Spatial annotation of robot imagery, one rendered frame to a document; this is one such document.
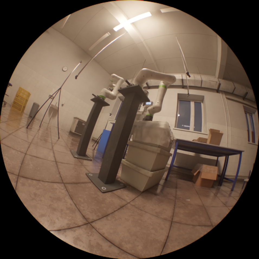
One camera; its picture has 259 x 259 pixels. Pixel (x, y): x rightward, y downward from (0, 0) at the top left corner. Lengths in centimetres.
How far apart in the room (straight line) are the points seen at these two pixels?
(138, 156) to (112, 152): 28
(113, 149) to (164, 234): 70
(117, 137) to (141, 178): 44
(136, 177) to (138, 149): 28
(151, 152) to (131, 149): 24
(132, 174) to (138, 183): 12
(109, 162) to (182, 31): 437
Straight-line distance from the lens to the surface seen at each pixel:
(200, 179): 179
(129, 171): 91
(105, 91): 146
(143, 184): 84
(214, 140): 189
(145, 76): 86
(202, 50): 453
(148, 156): 80
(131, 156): 91
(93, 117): 131
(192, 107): 396
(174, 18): 411
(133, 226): 53
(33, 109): 423
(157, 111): 96
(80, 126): 414
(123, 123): 70
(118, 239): 46
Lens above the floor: 41
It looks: 10 degrees up
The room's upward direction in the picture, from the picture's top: 18 degrees clockwise
